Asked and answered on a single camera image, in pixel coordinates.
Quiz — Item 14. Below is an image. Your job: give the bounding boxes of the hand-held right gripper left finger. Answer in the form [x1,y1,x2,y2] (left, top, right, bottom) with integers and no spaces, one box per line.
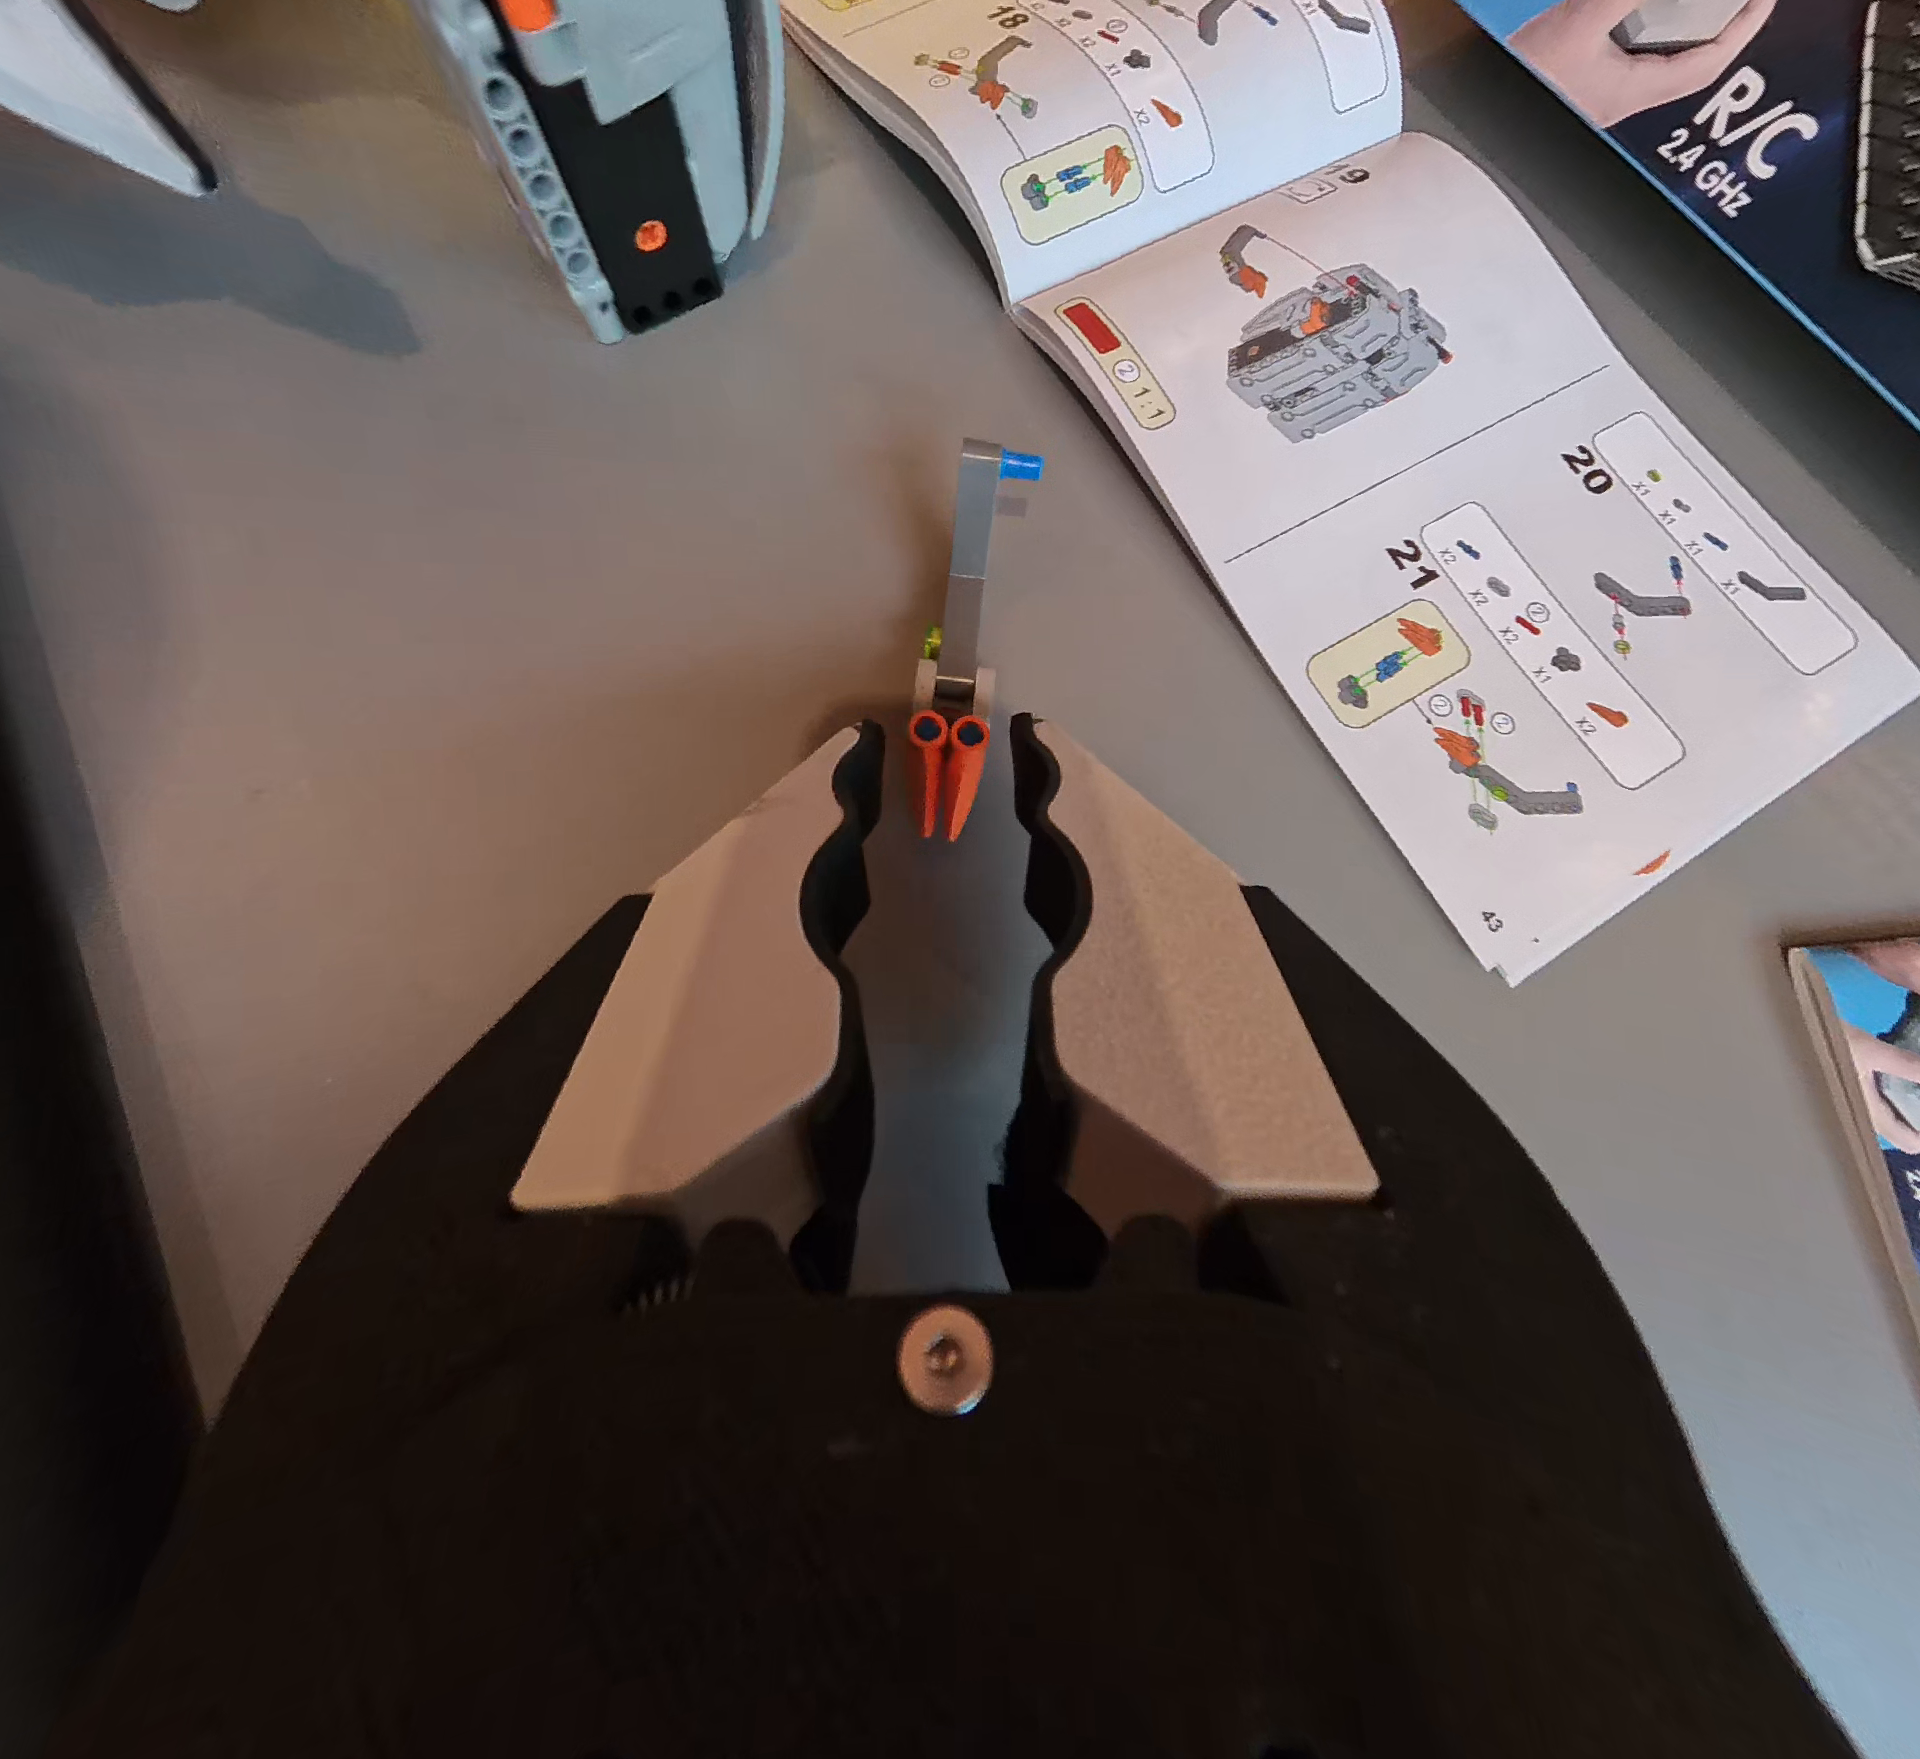
[508,720,887,1281]

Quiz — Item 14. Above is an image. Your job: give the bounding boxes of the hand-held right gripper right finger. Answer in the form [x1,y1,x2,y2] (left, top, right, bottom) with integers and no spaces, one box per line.
[1010,713,1381,1281]

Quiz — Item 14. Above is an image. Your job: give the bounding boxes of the grey building block robot body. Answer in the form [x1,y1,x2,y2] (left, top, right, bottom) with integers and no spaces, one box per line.
[321,0,792,346]

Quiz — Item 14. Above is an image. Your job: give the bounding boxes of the grey toy arm orange claws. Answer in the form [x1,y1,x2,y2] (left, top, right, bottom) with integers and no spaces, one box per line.
[906,438,1049,843]

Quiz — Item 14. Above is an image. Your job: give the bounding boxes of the grey desk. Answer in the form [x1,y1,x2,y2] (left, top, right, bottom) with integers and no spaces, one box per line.
[0,0,1920,1759]

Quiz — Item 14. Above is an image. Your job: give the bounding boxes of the blue cover booklet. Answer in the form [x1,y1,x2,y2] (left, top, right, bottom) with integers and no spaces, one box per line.
[1784,934,1920,1326]

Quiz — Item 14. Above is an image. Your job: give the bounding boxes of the open instruction booklet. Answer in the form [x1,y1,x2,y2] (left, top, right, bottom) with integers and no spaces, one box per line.
[756,0,1920,987]

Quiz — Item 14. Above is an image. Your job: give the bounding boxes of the blue toy box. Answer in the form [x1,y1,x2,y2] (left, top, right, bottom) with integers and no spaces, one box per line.
[1426,0,1920,433]

